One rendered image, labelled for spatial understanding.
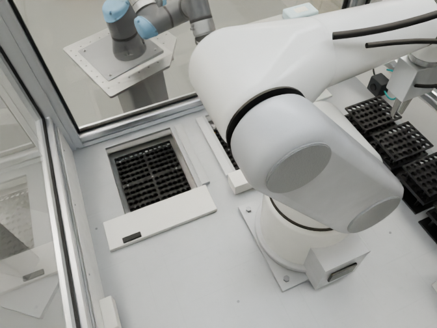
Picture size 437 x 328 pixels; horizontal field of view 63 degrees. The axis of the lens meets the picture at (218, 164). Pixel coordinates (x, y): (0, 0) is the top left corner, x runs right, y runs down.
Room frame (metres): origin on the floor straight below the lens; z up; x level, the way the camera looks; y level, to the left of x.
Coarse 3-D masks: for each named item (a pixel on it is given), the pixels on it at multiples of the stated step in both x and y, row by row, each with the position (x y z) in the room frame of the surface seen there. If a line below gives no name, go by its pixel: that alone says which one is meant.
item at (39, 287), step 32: (0, 64) 0.60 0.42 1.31; (0, 96) 0.50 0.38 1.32; (0, 128) 0.41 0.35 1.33; (32, 128) 0.54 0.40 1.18; (0, 160) 0.34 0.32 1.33; (32, 160) 0.44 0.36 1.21; (0, 192) 0.28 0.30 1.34; (32, 192) 0.35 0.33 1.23; (0, 224) 0.22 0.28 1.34; (32, 224) 0.28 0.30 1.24; (0, 256) 0.18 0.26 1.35; (32, 256) 0.22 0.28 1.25; (64, 256) 0.28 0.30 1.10; (0, 288) 0.14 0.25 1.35; (32, 288) 0.17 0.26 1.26; (64, 288) 0.21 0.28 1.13; (0, 320) 0.10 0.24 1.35; (32, 320) 0.12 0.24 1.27; (64, 320) 0.15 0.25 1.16
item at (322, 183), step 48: (432, 0) 0.40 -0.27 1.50; (240, 48) 0.33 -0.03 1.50; (288, 48) 0.32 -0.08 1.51; (336, 48) 0.33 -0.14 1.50; (384, 48) 0.35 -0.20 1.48; (432, 48) 0.40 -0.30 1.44; (240, 96) 0.27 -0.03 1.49; (288, 96) 0.25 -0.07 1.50; (240, 144) 0.22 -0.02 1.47; (288, 144) 0.20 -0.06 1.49; (336, 144) 0.22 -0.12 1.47; (288, 192) 0.20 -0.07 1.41; (336, 192) 0.22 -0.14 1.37; (384, 192) 0.26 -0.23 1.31; (288, 240) 0.30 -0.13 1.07; (336, 240) 0.29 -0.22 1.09; (288, 288) 0.24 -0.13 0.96
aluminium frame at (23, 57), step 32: (0, 0) 0.68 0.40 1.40; (352, 0) 0.98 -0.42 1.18; (0, 32) 0.67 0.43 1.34; (32, 64) 0.69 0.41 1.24; (384, 64) 0.84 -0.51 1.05; (32, 96) 0.67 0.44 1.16; (192, 96) 0.82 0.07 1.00; (64, 128) 0.68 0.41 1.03; (96, 128) 0.72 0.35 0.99; (128, 128) 0.73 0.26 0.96; (64, 192) 0.44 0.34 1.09; (64, 224) 0.36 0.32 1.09
